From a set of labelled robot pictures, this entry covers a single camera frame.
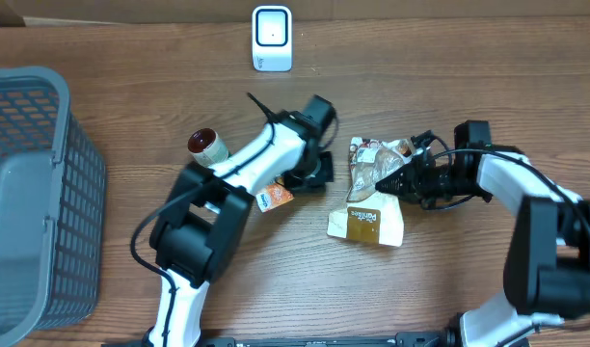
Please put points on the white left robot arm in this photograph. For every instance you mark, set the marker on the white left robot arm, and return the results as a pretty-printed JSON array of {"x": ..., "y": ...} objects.
[{"x": 198, "y": 228}]

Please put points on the grey plastic mesh basket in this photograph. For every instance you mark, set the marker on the grey plastic mesh basket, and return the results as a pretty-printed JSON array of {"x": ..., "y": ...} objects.
[{"x": 53, "y": 184}]

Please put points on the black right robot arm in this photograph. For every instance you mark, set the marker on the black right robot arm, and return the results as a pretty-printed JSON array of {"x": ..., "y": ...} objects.
[{"x": 546, "y": 276}]

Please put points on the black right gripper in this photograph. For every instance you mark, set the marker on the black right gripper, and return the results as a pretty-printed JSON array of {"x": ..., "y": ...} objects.
[{"x": 413, "y": 183}]

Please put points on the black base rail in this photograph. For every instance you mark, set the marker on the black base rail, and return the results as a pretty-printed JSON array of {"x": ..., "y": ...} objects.
[{"x": 304, "y": 342}]

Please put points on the brown snack pouch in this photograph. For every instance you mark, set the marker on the brown snack pouch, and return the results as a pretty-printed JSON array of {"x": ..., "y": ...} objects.
[{"x": 367, "y": 214}]

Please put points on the white barcode scanner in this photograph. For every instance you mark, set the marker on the white barcode scanner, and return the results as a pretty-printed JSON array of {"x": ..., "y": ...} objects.
[{"x": 272, "y": 38}]

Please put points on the orange tissue pack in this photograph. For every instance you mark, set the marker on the orange tissue pack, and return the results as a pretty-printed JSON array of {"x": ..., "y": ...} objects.
[{"x": 273, "y": 195}]

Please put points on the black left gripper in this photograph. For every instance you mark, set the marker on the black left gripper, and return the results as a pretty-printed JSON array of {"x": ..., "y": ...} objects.
[{"x": 299, "y": 185}]

